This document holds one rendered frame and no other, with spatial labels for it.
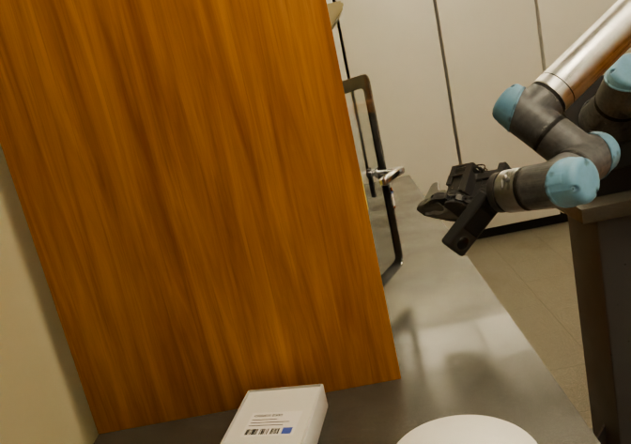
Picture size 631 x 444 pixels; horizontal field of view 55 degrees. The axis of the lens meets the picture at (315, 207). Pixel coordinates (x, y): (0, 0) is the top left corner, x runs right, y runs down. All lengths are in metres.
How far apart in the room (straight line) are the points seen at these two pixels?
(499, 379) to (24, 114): 0.77
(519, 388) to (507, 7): 3.47
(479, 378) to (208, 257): 0.44
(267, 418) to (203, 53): 0.51
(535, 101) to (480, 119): 3.07
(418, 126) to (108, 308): 3.33
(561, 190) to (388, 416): 0.43
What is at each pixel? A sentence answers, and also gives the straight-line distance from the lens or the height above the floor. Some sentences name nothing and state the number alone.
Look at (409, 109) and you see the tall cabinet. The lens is 4.10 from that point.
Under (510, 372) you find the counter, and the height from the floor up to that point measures 0.94.
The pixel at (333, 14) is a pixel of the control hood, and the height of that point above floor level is 1.49.
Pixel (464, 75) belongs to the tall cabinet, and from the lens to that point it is 4.14.
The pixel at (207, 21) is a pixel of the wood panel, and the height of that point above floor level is 1.52.
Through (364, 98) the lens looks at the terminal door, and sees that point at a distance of 1.18.
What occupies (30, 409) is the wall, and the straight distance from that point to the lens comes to 0.99.
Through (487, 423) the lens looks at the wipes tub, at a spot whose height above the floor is 1.09.
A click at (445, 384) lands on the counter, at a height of 0.94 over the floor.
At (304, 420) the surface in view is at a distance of 0.87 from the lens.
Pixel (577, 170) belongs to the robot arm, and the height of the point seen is 1.20.
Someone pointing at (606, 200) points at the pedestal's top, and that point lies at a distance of 1.72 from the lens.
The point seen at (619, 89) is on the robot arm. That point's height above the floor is 1.22.
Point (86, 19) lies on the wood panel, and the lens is 0.91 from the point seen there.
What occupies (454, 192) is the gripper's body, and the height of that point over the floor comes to 1.15.
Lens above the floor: 1.44
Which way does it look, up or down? 13 degrees down
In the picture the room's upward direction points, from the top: 12 degrees counter-clockwise
